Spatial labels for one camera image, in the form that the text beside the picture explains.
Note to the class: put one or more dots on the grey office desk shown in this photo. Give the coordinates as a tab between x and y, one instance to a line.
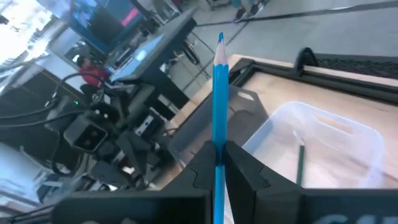
155	53

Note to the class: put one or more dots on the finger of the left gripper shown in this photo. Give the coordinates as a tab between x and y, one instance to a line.
112	174
136	152

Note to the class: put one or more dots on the person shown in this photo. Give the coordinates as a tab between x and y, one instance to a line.
91	74
248	11

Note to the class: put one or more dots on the blue pencil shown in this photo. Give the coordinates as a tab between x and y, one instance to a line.
220	102

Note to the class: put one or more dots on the black mesh strip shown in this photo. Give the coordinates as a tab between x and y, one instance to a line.
357	67

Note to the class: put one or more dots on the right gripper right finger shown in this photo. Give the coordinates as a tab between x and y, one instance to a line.
248	177

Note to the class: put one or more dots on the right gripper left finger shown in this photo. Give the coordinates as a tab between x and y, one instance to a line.
199	174

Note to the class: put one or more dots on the dark green pencil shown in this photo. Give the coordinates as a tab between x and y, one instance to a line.
300	165

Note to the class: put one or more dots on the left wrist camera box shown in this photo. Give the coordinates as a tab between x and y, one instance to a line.
87	136

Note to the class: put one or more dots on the large display screen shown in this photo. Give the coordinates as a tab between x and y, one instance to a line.
93	21

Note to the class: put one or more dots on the clear plastic bin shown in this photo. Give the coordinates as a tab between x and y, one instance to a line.
326	146

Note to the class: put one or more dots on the black table edge rail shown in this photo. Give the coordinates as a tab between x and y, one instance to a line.
342	83

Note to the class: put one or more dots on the black rail bracket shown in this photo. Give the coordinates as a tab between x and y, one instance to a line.
304	60

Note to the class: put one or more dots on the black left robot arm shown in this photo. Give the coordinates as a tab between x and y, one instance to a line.
28	133

